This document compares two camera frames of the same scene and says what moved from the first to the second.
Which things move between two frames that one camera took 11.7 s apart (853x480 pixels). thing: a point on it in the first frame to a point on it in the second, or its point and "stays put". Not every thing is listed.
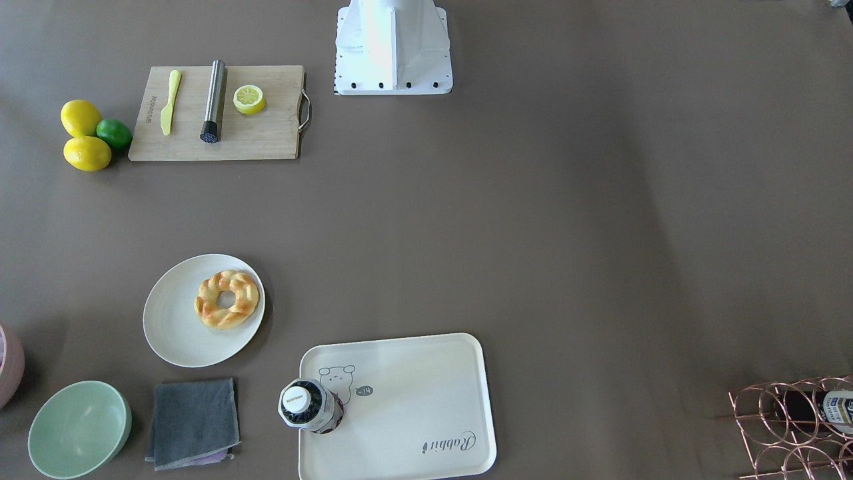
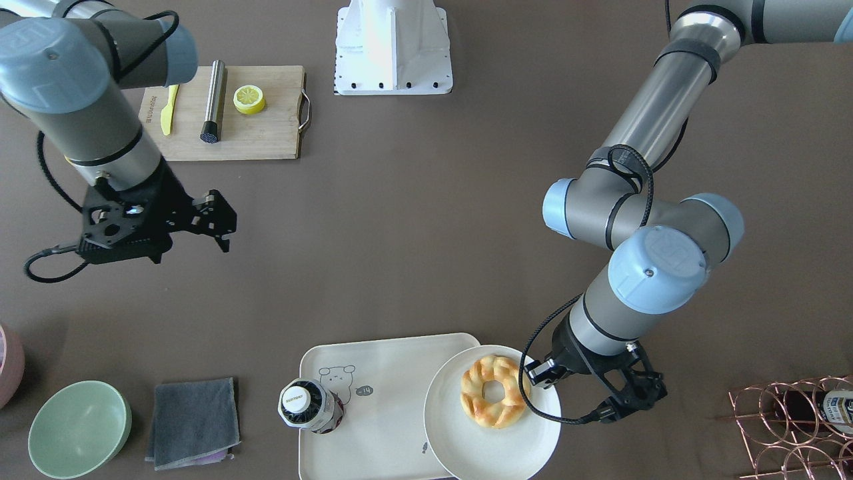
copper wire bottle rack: x=798 y=430 stays put
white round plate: x=172 y=326 to x=469 y=451
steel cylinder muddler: x=209 y=131 stays put
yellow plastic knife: x=166 y=113 stays put
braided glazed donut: x=246 y=293 to x=488 y=368
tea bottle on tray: x=305 y=403 stays put
